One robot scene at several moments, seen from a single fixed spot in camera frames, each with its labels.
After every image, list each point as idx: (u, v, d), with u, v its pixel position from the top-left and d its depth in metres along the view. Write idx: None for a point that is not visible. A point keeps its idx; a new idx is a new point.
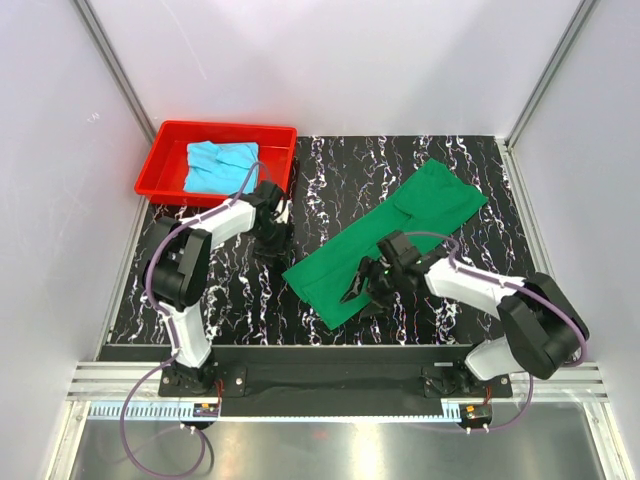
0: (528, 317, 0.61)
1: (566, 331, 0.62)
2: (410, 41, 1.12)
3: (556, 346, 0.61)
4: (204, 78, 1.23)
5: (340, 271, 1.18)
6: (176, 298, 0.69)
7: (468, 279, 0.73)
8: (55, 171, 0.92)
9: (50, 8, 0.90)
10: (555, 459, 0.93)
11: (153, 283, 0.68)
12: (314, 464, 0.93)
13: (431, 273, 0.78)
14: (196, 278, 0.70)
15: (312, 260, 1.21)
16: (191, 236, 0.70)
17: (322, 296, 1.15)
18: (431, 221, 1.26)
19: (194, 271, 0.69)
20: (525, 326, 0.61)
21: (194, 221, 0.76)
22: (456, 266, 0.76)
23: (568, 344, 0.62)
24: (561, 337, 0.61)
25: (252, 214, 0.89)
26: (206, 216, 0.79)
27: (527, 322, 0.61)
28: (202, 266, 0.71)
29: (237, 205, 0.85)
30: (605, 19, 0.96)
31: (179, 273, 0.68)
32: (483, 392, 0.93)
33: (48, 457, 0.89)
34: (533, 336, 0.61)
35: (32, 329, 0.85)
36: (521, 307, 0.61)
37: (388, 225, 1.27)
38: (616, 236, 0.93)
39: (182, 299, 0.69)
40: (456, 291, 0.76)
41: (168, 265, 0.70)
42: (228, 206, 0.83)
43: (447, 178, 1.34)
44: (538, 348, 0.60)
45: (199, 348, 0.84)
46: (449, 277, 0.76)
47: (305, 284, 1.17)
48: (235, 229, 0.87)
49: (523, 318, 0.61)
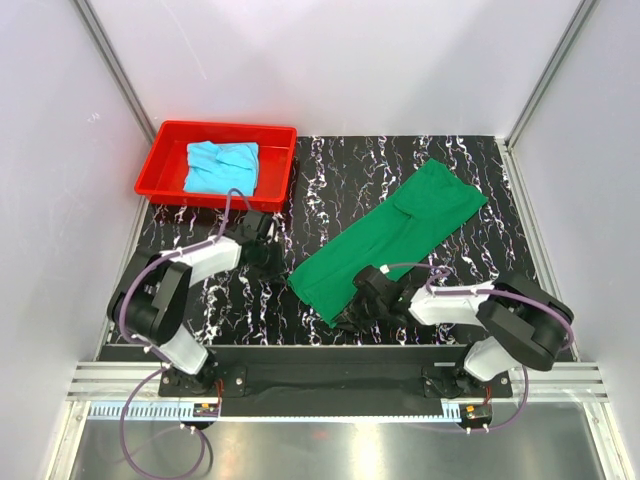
0: (509, 317, 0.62)
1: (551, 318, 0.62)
2: (410, 41, 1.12)
3: (545, 335, 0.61)
4: (204, 78, 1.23)
5: (341, 272, 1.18)
6: (147, 334, 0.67)
7: (445, 298, 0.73)
8: (55, 171, 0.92)
9: (50, 9, 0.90)
10: (555, 459, 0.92)
11: (126, 319, 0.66)
12: (314, 464, 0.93)
13: (414, 305, 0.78)
14: (172, 312, 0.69)
15: (313, 261, 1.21)
16: (169, 269, 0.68)
17: (324, 297, 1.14)
18: (431, 220, 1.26)
19: (169, 306, 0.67)
20: (510, 325, 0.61)
21: (175, 253, 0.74)
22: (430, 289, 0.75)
23: (557, 330, 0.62)
24: (548, 325, 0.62)
25: (239, 253, 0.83)
26: (190, 250, 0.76)
27: (510, 321, 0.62)
28: (178, 301, 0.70)
29: (223, 242, 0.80)
30: (606, 18, 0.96)
31: (154, 307, 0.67)
32: (482, 392, 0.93)
33: (48, 457, 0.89)
34: (521, 333, 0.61)
35: (32, 330, 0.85)
36: (499, 309, 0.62)
37: (387, 224, 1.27)
38: (616, 235, 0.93)
39: (155, 335, 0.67)
40: (439, 313, 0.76)
41: (143, 298, 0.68)
42: (213, 242, 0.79)
43: (447, 178, 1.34)
44: (529, 343, 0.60)
45: (194, 356, 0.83)
46: (429, 301, 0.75)
47: (307, 286, 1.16)
48: (218, 267, 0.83)
49: (504, 319, 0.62)
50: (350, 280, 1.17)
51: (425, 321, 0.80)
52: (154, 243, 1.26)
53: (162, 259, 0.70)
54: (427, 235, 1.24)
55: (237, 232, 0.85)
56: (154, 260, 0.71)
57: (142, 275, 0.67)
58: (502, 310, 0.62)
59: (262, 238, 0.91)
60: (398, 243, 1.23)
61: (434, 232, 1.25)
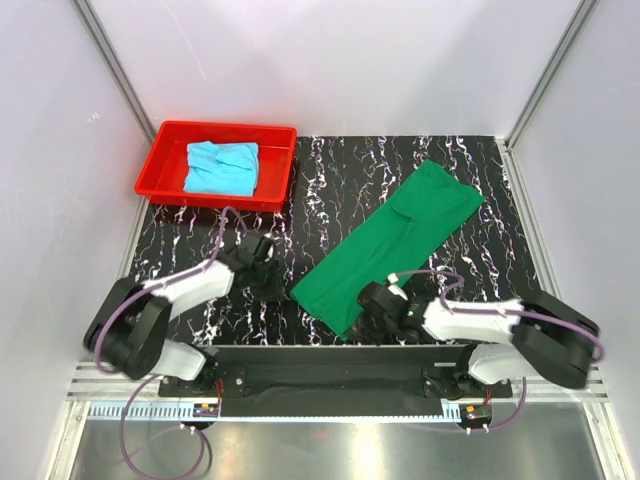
0: (541, 339, 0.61)
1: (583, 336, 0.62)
2: (410, 41, 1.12)
3: (578, 354, 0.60)
4: (204, 78, 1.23)
5: (348, 281, 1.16)
6: (122, 369, 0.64)
7: (469, 316, 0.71)
8: (55, 170, 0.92)
9: (50, 9, 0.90)
10: (555, 459, 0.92)
11: (102, 351, 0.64)
12: (314, 464, 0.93)
13: (428, 320, 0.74)
14: (150, 348, 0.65)
15: (318, 272, 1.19)
16: (148, 304, 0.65)
17: (331, 308, 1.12)
18: (431, 220, 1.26)
19: (144, 344, 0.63)
20: (543, 348, 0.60)
21: (157, 285, 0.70)
22: (449, 304, 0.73)
23: (587, 347, 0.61)
24: (580, 343, 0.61)
25: (230, 281, 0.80)
26: (174, 279, 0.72)
27: (543, 344, 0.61)
28: (157, 336, 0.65)
29: (212, 268, 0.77)
30: (606, 18, 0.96)
31: (129, 343, 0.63)
32: (483, 392, 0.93)
33: (48, 457, 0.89)
34: (555, 356, 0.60)
35: (32, 330, 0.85)
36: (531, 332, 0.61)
37: (388, 228, 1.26)
38: (616, 236, 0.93)
39: (130, 370, 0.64)
40: (458, 330, 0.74)
41: (121, 329, 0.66)
42: (203, 269, 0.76)
43: (443, 178, 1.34)
44: (563, 364, 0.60)
45: (188, 364, 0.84)
46: (449, 320, 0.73)
47: (315, 299, 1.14)
48: (206, 296, 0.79)
49: (538, 342, 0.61)
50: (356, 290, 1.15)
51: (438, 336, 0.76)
52: (155, 243, 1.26)
53: (142, 293, 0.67)
54: (427, 237, 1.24)
55: (231, 256, 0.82)
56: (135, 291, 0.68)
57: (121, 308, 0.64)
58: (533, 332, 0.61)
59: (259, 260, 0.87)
60: (401, 247, 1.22)
61: (434, 233, 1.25)
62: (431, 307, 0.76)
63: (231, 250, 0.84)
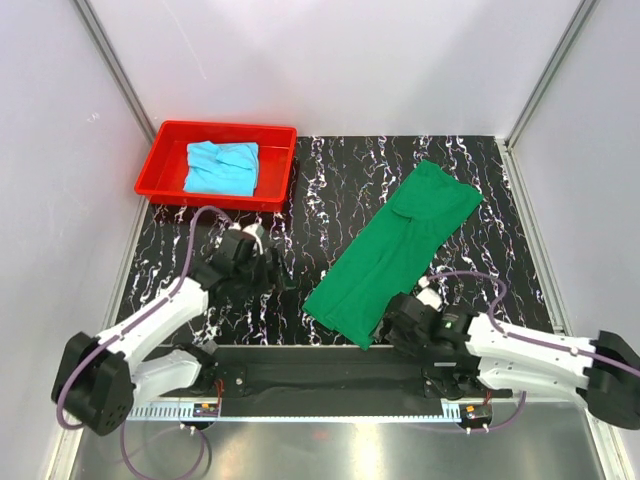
0: (615, 388, 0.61)
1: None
2: (410, 40, 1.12)
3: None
4: (204, 78, 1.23)
5: (360, 288, 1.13)
6: (91, 428, 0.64)
7: (524, 345, 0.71)
8: (55, 170, 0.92)
9: (50, 8, 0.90)
10: (555, 458, 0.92)
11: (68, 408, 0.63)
12: (314, 464, 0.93)
13: (472, 339, 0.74)
14: (114, 405, 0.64)
15: (328, 280, 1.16)
16: (103, 364, 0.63)
17: (348, 318, 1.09)
18: (431, 220, 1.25)
19: (107, 406, 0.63)
20: (616, 396, 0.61)
21: (114, 336, 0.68)
22: (502, 329, 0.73)
23: None
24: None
25: (203, 300, 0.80)
26: (132, 325, 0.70)
27: (617, 393, 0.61)
28: (120, 391, 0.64)
29: (178, 296, 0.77)
30: (606, 18, 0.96)
31: (92, 406, 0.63)
32: (483, 392, 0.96)
33: (48, 457, 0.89)
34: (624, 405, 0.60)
35: (32, 331, 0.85)
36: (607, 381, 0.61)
37: (389, 229, 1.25)
38: (616, 236, 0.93)
39: (100, 428, 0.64)
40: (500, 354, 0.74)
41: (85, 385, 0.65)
42: (169, 298, 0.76)
43: (441, 177, 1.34)
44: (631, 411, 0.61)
45: (181, 376, 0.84)
46: (497, 345, 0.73)
47: (327, 309, 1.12)
48: (181, 321, 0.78)
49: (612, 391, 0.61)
50: (369, 294, 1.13)
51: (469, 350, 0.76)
52: (155, 243, 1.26)
53: (99, 351, 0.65)
54: (430, 236, 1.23)
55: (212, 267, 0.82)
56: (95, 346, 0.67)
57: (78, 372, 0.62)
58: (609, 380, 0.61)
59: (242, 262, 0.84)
60: (406, 247, 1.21)
61: (435, 231, 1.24)
62: (472, 326, 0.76)
63: (209, 257, 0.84)
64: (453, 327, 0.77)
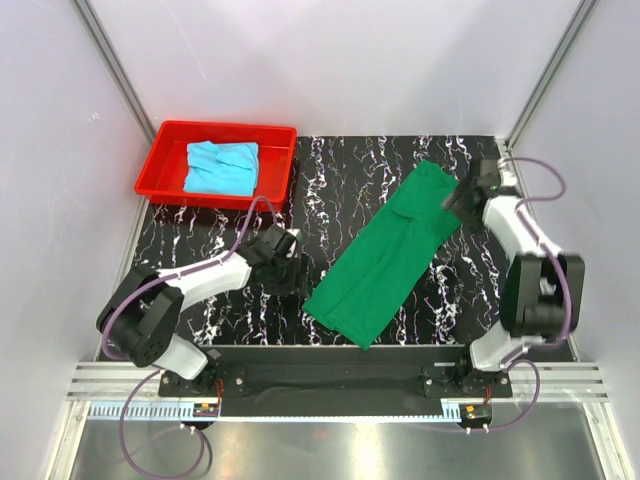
0: (530, 274, 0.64)
1: (559, 315, 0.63)
2: (410, 40, 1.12)
3: (538, 314, 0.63)
4: (204, 78, 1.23)
5: (359, 289, 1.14)
6: (129, 354, 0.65)
7: (518, 225, 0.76)
8: (55, 170, 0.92)
9: (50, 9, 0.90)
10: (555, 458, 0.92)
11: (111, 333, 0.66)
12: (314, 464, 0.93)
13: (495, 200, 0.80)
14: (158, 336, 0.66)
15: (328, 280, 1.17)
16: (160, 295, 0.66)
17: (349, 320, 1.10)
18: (430, 220, 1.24)
19: (153, 333, 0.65)
20: (523, 281, 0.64)
21: (172, 275, 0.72)
22: (518, 207, 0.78)
23: (543, 325, 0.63)
24: (550, 316, 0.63)
25: (247, 275, 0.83)
26: (188, 271, 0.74)
27: (529, 279, 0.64)
28: (165, 326, 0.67)
29: (230, 262, 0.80)
30: (606, 18, 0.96)
31: (139, 330, 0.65)
32: (483, 391, 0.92)
33: (48, 456, 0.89)
34: (523, 291, 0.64)
35: (32, 330, 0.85)
36: (533, 264, 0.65)
37: (389, 230, 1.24)
38: (616, 235, 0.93)
39: (137, 357, 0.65)
40: (499, 224, 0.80)
41: (132, 315, 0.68)
42: (221, 262, 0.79)
43: (440, 177, 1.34)
44: (520, 303, 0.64)
45: (191, 364, 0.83)
46: (505, 213, 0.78)
47: (327, 309, 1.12)
48: (222, 287, 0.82)
49: (526, 271, 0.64)
50: (370, 296, 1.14)
51: (482, 206, 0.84)
52: (155, 242, 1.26)
53: (157, 281, 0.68)
54: (431, 236, 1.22)
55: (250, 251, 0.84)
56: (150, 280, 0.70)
57: (135, 295, 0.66)
58: (531, 265, 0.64)
59: (279, 256, 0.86)
60: (406, 247, 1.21)
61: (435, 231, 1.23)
62: (508, 196, 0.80)
63: (252, 242, 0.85)
64: (497, 191, 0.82)
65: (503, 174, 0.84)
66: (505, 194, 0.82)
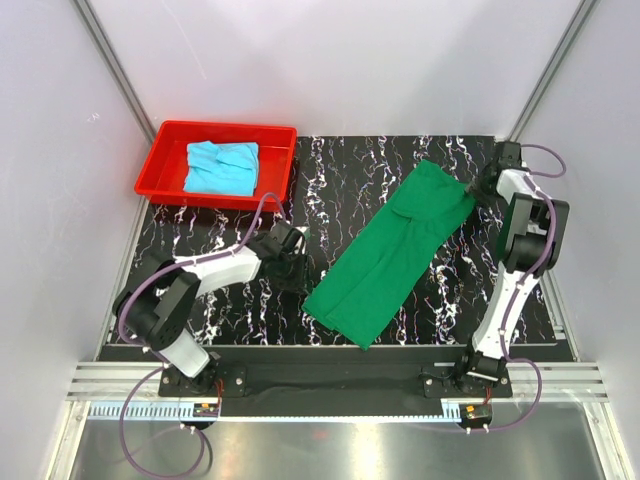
0: (524, 210, 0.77)
1: (540, 246, 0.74)
2: (410, 40, 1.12)
3: (525, 244, 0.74)
4: (204, 78, 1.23)
5: (359, 289, 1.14)
6: (145, 338, 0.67)
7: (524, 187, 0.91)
8: (55, 171, 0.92)
9: (50, 9, 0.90)
10: (555, 458, 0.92)
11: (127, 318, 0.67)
12: (314, 464, 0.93)
13: (507, 172, 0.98)
14: (173, 321, 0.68)
15: (328, 280, 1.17)
16: (177, 279, 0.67)
17: (349, 320, 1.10)
18: (430, 221, 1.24)
19: (170, 317, 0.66)
20: (516, 215, 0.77)
21: (189, 261, 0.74)
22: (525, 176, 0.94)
23: (529, 255, 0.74)
24: (532, 247, 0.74)
25: (256, 268, 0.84)
26: (204, 259, 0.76)
27: (522, 213, 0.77)
28: (182, 311, 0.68)
29: (242, 253, 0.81)
30: (606, 18, 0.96)
31: (155, 314, 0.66)
32: (483, 392, 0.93)
33: (48, 457, 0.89)
34: (515, 222, 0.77)
35: (32, 330, 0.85)
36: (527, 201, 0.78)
37: (389, 231, 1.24)
38: (616, 235, 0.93)
39: (152, 340, 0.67)
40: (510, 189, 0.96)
41: (148, 300, 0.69)
42: (232, 252, 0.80)
43: (439, 176, 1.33)
44: (510, 232, 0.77)
45: (192, 361, 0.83)
46: (515, 180, 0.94)
47: (327, 310, 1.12)
48: (234, 278, 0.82)
49: (519, 206, 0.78)
50: (370, 296, 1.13)
51: (500, 178, 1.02)
52: (155, 243, 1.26)
53: (173, 267, 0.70)
54: (431, 238, 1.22)
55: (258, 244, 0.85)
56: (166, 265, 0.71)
57: (152, 278, 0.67)
58: (525, 202, 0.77)
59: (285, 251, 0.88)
60: (406, 248, 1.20)
61: (435, 232, 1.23)
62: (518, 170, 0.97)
63: (261, 237, 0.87)
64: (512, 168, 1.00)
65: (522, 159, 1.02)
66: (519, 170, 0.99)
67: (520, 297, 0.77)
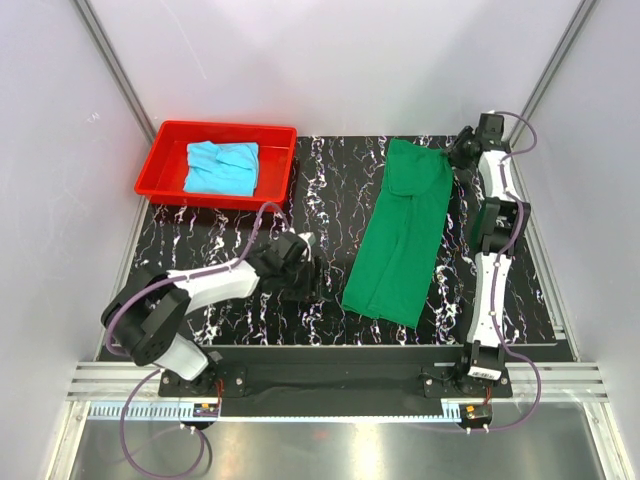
0: (492, 213, 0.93)
1: (504, 239, 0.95)
2: (410, 40, 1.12)
3: (492, 239, 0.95)
4: (204, 78, 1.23)
5: (390, 273, 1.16)
6: (130, 351, 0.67)
7: (496, 174, 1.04)
8: (55, 170, 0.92)
9: (49, 8, 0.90)
10: (555, 458, 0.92)
11: (115, 329, 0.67)
12: (314, 464, 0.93)
13: (487, 153, 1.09)
14: (160, 337, 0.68)
15: (357, 273, 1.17)
16: (167, 296, 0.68)
17: (386, 303, 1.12)
18: (429, 193, 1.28)
19: (156, 334, 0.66)
20: (487, 218, 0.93)
21: (182, 277, 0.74)
22: (501, 162, 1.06)
23: (497, 246, 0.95)
24: (497, 241, 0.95)
25: (254, 285, 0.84)
26: (198, 275, 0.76)
27: (491, 216, 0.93)
28: (169, 328, 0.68)
29: (238, 269, 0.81)
30: (607, 17, 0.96)
31: (142, 330, 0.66)
32: (483, 392, 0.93)
33: (48, 457, 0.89)
34: (486, 224, 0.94)
35: (32, 329, 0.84)
36: (495, 206, 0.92)
37: (395, 214, 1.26)
38: (616, 234, 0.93)
39: (137, 355, 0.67)
40: (486, 174, 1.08)
41: (137, 313, 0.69)
42: (229, 269, 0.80)
43: (416, 150, 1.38)
44: (480, 231, 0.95)
45: (190, 364, 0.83)
46: (491, 164, 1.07)
47: (366, 300, 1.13)
48: (230, 293, 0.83)
49: (489, 212, 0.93)
50: (401, 275, 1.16)
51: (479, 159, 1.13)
52: (155, 243, 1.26)
53: (164, 282, 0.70)
54: (434, 209, 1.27)
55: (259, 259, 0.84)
56: (158, 280, 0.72)
57: (143, 293, 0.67)
58: (494, 208, 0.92)
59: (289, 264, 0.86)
60: (417, 225, 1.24)
61: (436, 201, 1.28)
62: (497, 152, 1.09)
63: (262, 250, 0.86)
64: (493, 145, 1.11)
65: (502, 133, 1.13)
66: (498, 148, 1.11)
67: (499, 277, 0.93)
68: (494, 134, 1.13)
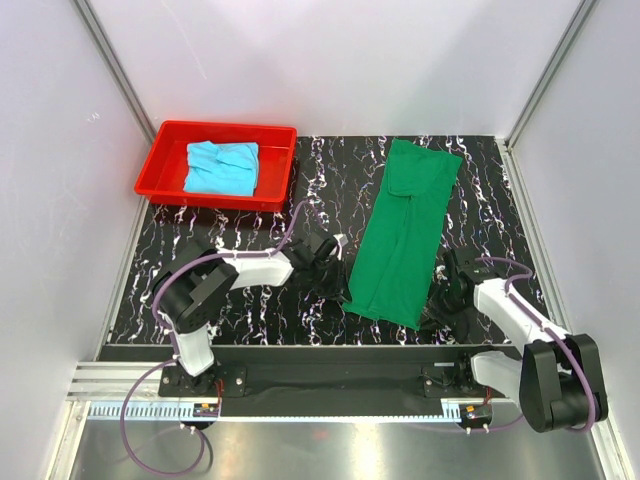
0: (550, 368, 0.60)
1: (582, 397, 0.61)
2: (411, 40, 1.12)
3: (564, 406, 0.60)
4: (204, 79, 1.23)
5: (390, 272, 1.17)
6: (176, 319, 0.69)
7: (514, 308, 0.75)
8: (55, 171, 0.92)
9: (49, 8, 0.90)
10: (553, 458, 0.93)
11: (163, 298, 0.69)
12: (314, 464, 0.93)
13: (482, 285, 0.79)
14: (205, 308, 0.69)
15: (357, 273, 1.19)
16: (217, 270, 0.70)
17: (387, 303, 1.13)
18: (429, 194, 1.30)
19: (203, 302, 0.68)
20: (543, 377, 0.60)
21: (230, 253, 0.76)
22: (508, 290, 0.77)
23: (578, 411, 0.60)
24: (576, 405, 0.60)
25: (286, 275, 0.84)
26: (244, 255, 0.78)
27: (548, 376, 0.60)
28: (217, 300, 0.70)
29: (276, 258, 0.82)
30: (607, 18, 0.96)
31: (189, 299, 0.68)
32: (483, 392, 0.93)
33: (48, 457, 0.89)
34: (547, 389, 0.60)
35: (31, 329, 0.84)
36: (548, 354, 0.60)
37: (395, 215, 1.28)
38: (616, 235, 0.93)
39: (181, 323, 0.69)
40: (494, 309, 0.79)
41: (184, 284, 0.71)
42: (268, 254, 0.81)
43: (417, 151, 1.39)
44: (545, 399, 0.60)
45: (198, 358, 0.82)
46: (498, 299, 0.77)
47: (366, 301, 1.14)
48: (263, 279, 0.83)
49: (544, 365, 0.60)
50: (401, 277, 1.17)
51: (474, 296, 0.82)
52: (155, 243, 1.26)
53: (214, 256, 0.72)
54: (434, 209, 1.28)
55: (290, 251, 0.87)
56: (208, 254, 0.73)
57: (193, 264, 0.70)
58: (547, 358, 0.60)
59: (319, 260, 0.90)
60: (417, 225, 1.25)
61: (435, 202, 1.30)
62: (493, 279, 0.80)
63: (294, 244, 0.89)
64: (481, 274, 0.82)
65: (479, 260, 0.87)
66: (491, 275, 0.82)
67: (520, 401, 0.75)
68: (474, 264, 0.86)
